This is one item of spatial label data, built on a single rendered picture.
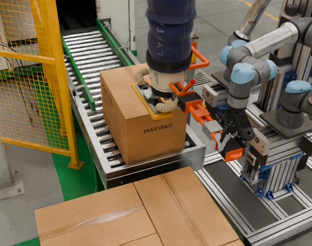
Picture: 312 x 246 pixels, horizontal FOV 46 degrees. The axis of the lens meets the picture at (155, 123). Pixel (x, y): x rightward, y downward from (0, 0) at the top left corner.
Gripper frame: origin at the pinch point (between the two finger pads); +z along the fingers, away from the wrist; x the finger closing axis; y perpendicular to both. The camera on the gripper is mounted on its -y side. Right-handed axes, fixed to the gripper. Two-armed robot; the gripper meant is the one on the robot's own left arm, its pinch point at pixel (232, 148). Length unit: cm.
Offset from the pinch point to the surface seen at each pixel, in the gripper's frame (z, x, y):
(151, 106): 11, 13, 52
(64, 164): 128, 52, 152
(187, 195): 73, -6, 40
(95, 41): 75, -12, 270
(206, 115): -0.6, -0.5, 22.0
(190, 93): -1.8, -1.2, 38.7
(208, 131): -0.3, 3.8, 12.4
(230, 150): -2.3, 3.0, -2.9
